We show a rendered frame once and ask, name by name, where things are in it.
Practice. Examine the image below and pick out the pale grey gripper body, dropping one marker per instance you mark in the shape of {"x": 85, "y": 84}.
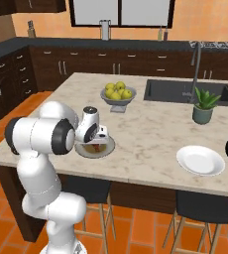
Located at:
{"x": 99, "y": 139}

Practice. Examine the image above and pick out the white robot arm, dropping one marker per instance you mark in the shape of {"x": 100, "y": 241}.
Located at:
{"x": 36, "y": 155}

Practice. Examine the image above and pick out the brown chicken drumstick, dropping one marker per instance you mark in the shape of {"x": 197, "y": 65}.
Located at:
{"x": 96, "y": 148}

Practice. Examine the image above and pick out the grey round plate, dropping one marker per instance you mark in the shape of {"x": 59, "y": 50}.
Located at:
{"x": 108, "y": 149}

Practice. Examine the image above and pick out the yellow-green apple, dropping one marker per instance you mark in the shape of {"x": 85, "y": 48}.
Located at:
{"x": 109, "y": 93}
{"x": 110, "y": 86}
{"x": 127, "y": 94}
{"x": 116, "y": 96}
{"x": 120, "y": 85}

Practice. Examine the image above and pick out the black-seat wooden stool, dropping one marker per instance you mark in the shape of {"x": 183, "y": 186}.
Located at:
{"x": 203, "y": 206}
{"x": 89, "y": 191}

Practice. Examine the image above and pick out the dark wood base cupboard run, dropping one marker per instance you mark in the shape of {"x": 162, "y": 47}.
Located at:
{"x": 86, "y": 66}

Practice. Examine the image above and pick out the dark wood island base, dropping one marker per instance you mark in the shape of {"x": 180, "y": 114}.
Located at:
{"x": 145, "y": 198}

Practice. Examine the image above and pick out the dark grey sink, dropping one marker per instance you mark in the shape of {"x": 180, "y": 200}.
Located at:
{"x": 172, "y": 91}

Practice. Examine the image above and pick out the white round plate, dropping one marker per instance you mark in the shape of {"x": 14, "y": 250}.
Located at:
{"x": 200, "y": 160}

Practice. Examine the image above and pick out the green plant in grey pot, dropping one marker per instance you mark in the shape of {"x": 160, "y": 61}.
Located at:
{"x": 203, "y": 109}

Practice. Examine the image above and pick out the white paper towel roll holder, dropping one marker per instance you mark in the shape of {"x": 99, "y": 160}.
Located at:
{"x": 105, "y": 30}

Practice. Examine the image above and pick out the dark wood drawer cupboard run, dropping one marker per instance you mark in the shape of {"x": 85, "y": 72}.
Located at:
{"x": 7, "y": 79}

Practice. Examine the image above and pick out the pale bottle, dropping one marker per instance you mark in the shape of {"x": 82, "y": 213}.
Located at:
{"x": 160, "y": 34}

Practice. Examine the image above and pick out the grey tall tap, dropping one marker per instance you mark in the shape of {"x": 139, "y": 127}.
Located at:
{"x": 196, "y": 66}

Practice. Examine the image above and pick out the dark bottle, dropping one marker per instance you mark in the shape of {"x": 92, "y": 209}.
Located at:
{"x": 166, "y": 34}

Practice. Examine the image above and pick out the wooden knife block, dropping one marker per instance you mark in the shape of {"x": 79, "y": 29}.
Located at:
{"x": 31, "y": 30}

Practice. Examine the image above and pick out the black-framed window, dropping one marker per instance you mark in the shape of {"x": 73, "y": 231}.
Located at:
{"x": 121, "y": 11}

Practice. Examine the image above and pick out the grey pedestal fruit bowl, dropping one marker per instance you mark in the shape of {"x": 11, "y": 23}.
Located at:
{"x": 118, "y": 103}

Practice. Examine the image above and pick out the dark wood wall cupboards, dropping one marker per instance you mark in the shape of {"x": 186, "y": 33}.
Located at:
{"x": 36, "y": 6}

